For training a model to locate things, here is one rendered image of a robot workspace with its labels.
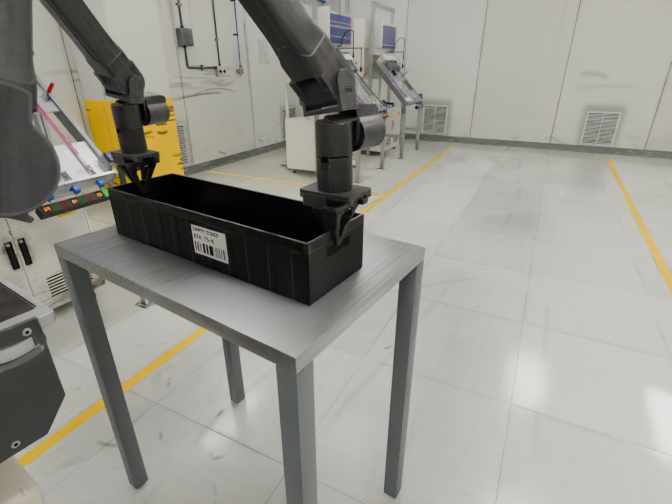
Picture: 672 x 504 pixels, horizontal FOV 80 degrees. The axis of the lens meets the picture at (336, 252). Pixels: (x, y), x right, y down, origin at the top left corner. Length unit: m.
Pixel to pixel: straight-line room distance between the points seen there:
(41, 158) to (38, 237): 1.96
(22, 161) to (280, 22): 0.34
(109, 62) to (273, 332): 0.64
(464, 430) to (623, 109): 6.11
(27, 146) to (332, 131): 0.38
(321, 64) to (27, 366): 0.52
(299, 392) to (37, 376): 0.33
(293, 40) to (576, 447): 1.52
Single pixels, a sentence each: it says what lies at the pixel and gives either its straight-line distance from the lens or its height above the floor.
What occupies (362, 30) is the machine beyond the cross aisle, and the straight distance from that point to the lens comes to 5.99.
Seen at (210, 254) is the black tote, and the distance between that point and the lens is 0.81.
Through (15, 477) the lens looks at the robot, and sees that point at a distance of 0.77.
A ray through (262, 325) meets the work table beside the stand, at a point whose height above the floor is 0.80.
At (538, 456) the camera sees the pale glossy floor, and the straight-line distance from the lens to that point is 1.62.
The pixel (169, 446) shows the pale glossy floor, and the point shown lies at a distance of 1.61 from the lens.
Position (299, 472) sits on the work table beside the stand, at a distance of 0.74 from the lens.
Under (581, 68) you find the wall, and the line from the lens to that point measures 7.13.
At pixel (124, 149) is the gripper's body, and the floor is 0.99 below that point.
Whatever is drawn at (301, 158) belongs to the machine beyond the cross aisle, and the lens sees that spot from 4.84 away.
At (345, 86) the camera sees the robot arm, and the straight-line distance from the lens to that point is 0.62.
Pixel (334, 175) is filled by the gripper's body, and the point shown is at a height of 1.01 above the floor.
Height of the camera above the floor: 1.16
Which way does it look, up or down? 25 degrees down
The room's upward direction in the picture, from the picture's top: straight up
